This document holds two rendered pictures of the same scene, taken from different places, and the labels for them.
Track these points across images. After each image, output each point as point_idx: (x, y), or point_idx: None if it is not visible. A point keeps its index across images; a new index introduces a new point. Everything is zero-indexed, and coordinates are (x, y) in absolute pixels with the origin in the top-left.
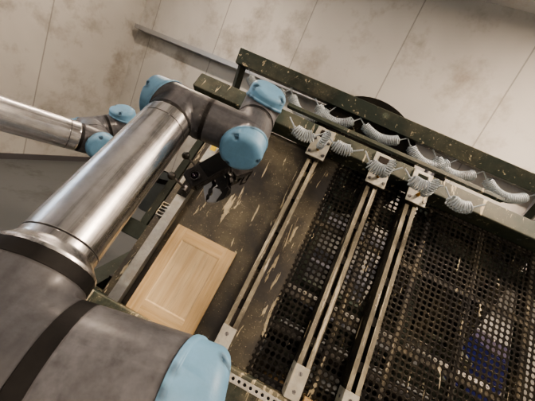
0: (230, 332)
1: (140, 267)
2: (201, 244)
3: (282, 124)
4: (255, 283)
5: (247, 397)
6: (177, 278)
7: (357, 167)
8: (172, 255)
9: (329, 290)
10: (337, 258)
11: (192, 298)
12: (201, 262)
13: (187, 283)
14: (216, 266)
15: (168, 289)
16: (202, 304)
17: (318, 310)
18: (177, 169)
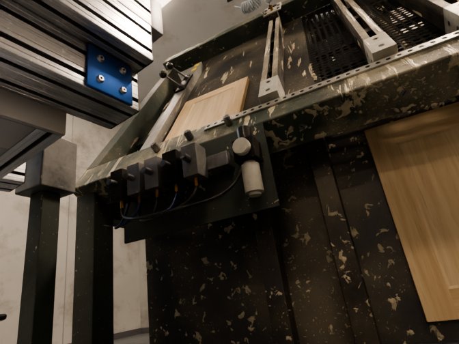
0: (272, 79)
1: (162, 127)
2: (212, 93)
3: (236, 27)
4: (274, 57)
5: (332, 87)
6: (201, 114)
7: (316, 2)
8: (189, 112)
9: (350, 15)
10: (341, 9)
11: (223, 110)
12: (218, 97)
13: (212, 110)
14: (233, 89)
15: (196, 122)
16: (235, 105)
17: (351, 22)
18: None
